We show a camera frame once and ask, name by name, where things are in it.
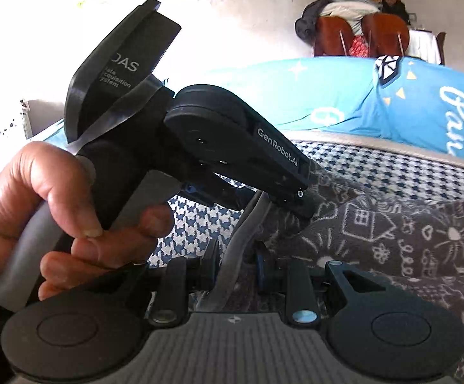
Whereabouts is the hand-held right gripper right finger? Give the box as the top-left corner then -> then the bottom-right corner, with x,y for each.
255,241 -> 397,327

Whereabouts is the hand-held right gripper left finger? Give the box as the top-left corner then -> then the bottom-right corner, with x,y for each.
148,241 -> 221,326

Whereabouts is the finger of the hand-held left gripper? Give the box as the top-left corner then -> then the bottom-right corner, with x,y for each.
182,174 -> 254,212
267,186 -> 324,220

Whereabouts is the grey patterned fleece jacket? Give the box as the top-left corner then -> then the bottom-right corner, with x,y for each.
200,160 -> 464,384

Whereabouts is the person's left hand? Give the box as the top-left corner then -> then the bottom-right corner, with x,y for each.
0,141 -> 175,302

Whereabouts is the pale box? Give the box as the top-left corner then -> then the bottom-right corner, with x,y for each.
20,98 -> 67,139

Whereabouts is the blue printed quilt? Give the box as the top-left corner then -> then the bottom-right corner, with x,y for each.
40,57 -> 464,157

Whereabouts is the red floral cloth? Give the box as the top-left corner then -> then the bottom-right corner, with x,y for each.
349,34 -> 370,57

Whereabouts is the table with white cloth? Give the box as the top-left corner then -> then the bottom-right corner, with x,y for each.
407,29 -> 442,65

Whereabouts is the pile of pale bedding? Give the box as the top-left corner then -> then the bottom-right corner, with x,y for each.
322,0 -> 381,33

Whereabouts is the round dark chair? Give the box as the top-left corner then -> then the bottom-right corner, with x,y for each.
436,32 -> 447,65

